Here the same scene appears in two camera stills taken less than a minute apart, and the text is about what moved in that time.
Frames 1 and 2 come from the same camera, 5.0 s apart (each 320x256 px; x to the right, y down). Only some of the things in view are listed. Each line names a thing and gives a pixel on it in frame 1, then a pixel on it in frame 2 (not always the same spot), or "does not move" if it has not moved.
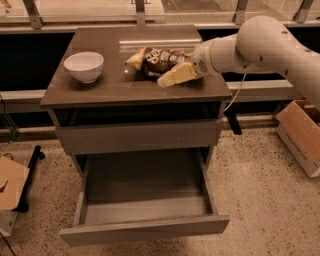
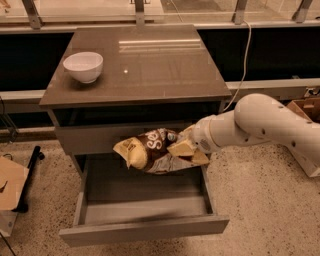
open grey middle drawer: x=126 y=195 does not move
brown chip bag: x=156 y=61 to x=149 y=151
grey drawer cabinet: x=141 y=121 does not move
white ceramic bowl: x=87 y=66 does not move
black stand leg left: x=37 y=155 does not move
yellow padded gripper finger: x=182 y=72 to x=182 y=148
